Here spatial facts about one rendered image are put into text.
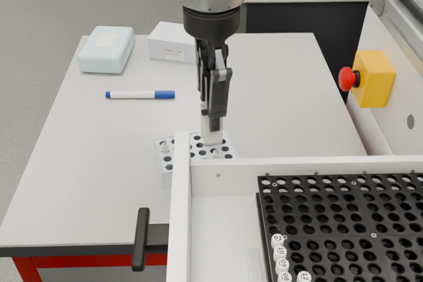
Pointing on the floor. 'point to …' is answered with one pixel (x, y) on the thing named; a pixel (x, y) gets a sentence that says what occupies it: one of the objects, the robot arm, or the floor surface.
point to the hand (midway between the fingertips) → (211, 123)
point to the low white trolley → (139, 111)
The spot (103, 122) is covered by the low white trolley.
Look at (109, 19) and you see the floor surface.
